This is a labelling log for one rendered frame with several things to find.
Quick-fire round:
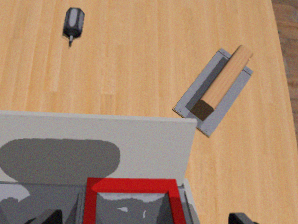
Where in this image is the red rectangular frame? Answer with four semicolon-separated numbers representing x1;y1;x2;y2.
83;177;186;224

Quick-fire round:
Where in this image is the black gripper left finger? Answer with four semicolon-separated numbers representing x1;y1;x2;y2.
25;209;63;224

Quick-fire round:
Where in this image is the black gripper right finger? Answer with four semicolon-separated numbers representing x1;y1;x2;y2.
228;213;259;224

